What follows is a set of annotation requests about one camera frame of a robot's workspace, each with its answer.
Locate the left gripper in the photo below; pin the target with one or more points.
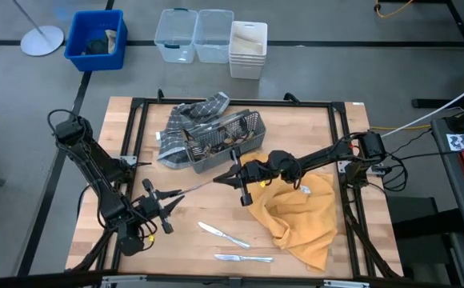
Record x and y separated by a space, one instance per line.
152 206

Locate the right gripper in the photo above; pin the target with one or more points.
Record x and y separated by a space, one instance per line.
256 171

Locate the grey mesh cutlery basket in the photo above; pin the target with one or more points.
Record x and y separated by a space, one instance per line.
212 164

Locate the silver table knife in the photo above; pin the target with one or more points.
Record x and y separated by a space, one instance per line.
236 241
248 258
196 188

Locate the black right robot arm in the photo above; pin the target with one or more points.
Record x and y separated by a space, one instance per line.
324 156

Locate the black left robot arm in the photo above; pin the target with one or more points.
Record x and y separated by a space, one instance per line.
96 172

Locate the grey checked cloth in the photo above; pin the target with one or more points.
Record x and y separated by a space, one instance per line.
192 112

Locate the yellow cloth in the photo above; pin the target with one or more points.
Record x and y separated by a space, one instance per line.
296 224

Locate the black aluminium crossbar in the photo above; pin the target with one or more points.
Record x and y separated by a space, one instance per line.
192 283

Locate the white plastic bin stack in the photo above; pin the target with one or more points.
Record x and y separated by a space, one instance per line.
246 68

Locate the clear plastic bin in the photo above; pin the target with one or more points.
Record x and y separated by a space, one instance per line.
214 52

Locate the blue plastic bin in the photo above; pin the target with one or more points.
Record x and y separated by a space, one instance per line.
96 64

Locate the dark cloth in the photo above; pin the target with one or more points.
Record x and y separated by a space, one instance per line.
96 47

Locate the beige paper piece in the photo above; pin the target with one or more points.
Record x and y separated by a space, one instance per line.
111 40

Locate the grey round stand base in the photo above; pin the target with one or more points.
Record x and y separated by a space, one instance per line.
42 42

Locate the black metal floor stand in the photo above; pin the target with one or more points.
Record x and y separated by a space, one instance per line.
436 103

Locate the silver bracket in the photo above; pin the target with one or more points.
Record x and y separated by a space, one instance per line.
124 283
346 284

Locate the black frame clamp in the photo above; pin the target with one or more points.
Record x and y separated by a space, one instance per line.
292 97
160 95

